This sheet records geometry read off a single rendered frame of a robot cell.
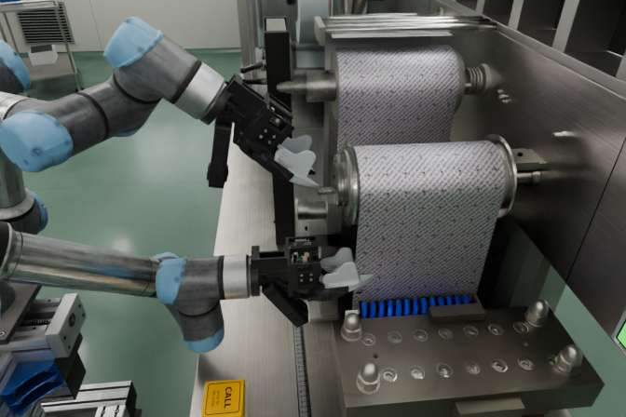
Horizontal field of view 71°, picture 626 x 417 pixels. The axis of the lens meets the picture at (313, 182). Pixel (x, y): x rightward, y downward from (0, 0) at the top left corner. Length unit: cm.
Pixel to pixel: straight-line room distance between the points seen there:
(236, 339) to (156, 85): 54
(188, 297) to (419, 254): 40
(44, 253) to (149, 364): 140
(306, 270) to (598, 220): 44
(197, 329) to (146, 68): 44
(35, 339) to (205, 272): 66
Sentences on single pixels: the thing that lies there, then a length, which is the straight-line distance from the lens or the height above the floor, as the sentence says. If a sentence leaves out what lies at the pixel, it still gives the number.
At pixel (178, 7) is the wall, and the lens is 632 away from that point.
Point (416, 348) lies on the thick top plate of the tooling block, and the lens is 79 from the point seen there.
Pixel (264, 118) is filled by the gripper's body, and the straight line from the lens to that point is 65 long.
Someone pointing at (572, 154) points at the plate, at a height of 133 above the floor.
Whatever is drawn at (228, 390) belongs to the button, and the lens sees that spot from 87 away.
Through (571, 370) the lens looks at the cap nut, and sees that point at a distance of 84.
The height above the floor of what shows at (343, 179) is 128.
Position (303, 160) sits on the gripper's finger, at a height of 131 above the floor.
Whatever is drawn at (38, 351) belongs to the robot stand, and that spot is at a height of 72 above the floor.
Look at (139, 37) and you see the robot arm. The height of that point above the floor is 150.
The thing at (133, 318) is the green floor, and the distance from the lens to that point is 234.
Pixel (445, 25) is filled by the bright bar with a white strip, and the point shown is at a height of 145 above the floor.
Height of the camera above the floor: 164
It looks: 32 degrees down
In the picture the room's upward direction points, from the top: straight up
